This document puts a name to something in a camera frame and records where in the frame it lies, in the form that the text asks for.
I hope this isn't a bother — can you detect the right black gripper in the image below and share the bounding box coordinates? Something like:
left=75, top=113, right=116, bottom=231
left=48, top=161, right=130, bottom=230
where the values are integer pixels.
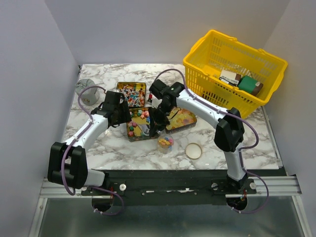
left=148, top=102, right=174, bottom=137

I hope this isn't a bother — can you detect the tin of star candies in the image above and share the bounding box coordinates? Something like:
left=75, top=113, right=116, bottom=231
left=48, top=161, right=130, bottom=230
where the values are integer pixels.
left=126, top=107, right=158, bottom=142

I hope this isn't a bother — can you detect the tin of popsicle gummies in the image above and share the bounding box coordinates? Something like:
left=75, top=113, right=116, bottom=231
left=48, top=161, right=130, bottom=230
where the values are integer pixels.
left=165, top=107, right=197, bottom=134

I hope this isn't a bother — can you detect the metal candy scoop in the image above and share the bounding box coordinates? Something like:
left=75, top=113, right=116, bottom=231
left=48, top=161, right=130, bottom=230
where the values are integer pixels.
left=138, top=124, right=154, bottom=137

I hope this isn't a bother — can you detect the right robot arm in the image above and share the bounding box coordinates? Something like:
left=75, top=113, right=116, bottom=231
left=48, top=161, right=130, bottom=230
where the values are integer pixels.
left=149, top=79, right=247, bottom=194

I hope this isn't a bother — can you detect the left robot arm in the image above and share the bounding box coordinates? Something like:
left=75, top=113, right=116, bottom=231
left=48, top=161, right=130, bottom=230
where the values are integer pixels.
left=47, top=91, right=131, bottom=195

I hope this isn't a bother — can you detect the small glass jar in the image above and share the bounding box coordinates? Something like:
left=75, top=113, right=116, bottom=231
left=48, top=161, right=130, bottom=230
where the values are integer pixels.
left=157, top=134, right=174, bottom=154

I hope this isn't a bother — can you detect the tin of lollipops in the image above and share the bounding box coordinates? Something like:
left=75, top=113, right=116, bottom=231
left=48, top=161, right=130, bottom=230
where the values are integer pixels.
left=117, top=82, right=146, bottom=108

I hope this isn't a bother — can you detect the round jar lid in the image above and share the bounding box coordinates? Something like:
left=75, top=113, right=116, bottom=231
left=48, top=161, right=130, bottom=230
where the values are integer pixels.
left=185, top=143, right=202, bottom=159

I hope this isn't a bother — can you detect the yellow shopping basket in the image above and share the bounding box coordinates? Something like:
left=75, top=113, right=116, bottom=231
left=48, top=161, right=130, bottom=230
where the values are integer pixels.
left=183, top=30, right=288, bottom=119

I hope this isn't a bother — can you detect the black white packet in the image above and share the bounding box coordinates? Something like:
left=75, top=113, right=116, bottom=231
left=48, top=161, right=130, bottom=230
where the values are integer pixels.
left=219, top=70, right=241, bottom=86

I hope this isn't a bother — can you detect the green box in basket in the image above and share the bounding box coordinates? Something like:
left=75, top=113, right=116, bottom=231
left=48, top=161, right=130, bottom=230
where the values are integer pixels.
left=238, top=76, right=258, bottom=94

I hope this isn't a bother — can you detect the brown chocolate bar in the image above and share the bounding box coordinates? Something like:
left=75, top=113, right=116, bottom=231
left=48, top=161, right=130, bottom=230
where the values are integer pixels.
left=251, top=81, right=263, bottom=96

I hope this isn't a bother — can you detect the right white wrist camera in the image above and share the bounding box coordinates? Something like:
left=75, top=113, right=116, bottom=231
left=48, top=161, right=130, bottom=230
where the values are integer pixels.
left=148, top=92, right=161, bottom=108

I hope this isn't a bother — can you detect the grey drawstring pouch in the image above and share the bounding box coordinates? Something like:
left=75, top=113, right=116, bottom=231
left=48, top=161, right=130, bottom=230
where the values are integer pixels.
left=75, top=79, right=99, bottom=106

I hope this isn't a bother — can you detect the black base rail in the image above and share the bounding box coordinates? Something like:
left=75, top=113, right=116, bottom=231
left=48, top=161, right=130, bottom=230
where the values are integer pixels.
left=81, top=168, right=286, bottom=209

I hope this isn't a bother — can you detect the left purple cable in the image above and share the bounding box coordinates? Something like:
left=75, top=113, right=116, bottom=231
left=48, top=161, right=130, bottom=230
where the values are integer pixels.
left=61, top=85, right=124, bottom=215

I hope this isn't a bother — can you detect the purple cable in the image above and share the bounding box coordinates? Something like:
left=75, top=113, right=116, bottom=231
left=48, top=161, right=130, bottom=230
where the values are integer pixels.
left=61, top=85, right=124, bottom=215
left=154, top=68, right=270, bottom=214

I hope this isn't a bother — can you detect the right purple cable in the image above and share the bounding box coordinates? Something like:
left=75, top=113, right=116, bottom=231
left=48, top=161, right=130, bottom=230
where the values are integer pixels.
left=154, top=68, right=270, bottom=214

